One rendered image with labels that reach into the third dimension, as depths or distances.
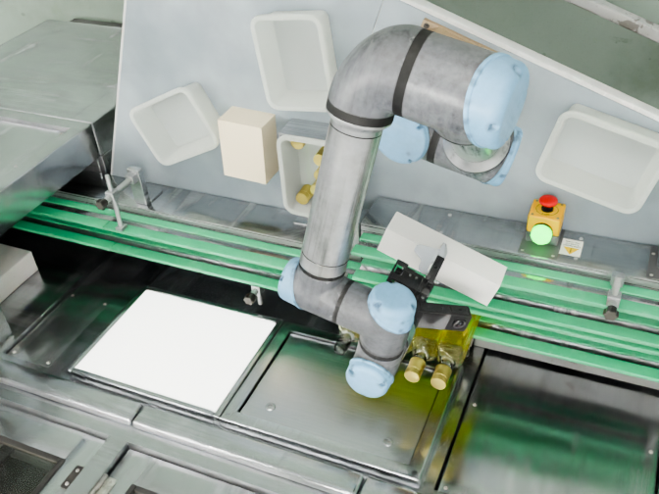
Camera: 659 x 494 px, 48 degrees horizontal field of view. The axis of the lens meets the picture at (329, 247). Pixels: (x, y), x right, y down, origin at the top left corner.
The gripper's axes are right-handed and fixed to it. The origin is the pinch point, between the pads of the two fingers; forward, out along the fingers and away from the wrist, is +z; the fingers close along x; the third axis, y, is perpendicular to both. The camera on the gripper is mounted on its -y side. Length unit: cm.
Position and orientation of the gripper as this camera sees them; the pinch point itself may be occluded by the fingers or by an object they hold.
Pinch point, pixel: (439, 261)
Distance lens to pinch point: 146.8
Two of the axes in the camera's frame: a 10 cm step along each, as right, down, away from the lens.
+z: 3.9, -5.8, 7.2
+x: -2.6, 6.8, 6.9
